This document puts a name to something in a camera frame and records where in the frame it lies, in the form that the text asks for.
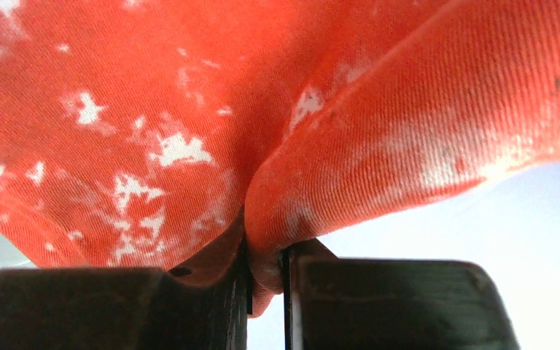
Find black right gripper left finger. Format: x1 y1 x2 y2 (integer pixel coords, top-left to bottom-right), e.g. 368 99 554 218
0 249 249 349

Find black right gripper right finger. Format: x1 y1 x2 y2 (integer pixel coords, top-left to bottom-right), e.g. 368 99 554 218
281 239 519 350

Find red garment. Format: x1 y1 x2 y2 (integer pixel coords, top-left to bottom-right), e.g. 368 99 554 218
0 0 560 293

